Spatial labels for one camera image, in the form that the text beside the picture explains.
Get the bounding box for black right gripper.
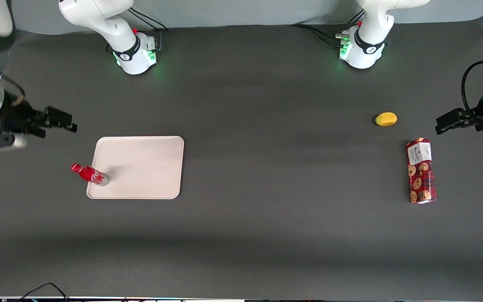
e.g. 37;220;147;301
0;98;78;138

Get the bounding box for black left arm base cables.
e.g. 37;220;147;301
290;9;366;47

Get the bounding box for yellow lemon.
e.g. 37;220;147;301
375;112;398;127

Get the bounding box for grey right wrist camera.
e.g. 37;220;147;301
0;133;29;156

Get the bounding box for black arm base cables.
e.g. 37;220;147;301
106;8;170;54
290;9;366;47

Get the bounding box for black right arm base cables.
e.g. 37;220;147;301
106;8;170;54

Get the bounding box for dark grey table mat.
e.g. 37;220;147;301
0;16;483;301

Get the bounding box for beige plastic tray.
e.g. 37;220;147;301
86;135;184;200

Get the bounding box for black cable at table edge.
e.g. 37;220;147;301
17;282;70;302

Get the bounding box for red cookie box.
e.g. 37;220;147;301
405;138;437;205

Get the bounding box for red coke bottle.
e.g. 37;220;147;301
70;163;110;187

